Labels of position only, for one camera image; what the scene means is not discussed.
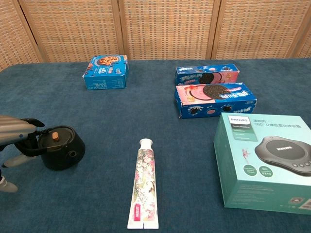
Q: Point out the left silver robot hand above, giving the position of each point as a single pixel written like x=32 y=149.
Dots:
x=12 y=138

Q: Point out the wide pink-blue Oreo box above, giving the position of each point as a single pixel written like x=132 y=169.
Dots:
x=213 y=99

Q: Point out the black pot with lid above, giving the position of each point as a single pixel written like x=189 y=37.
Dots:
x=60 y=148

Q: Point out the slim blue Oreo box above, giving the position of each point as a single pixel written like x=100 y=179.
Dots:
x=206 y=74

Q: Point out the blue table mat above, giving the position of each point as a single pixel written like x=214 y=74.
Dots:
x=155 y=145

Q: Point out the teal Philips speaker box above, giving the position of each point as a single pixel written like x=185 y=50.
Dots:
x=264 y=162

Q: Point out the woven bamboo folding screen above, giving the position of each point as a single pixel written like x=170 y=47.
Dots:
x=155 y=29

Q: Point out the floral toothpaste tube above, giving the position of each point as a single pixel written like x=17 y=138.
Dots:
x=144 y=184

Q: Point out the blue chocolate chip cookie box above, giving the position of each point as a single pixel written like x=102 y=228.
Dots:
x=107 y=72

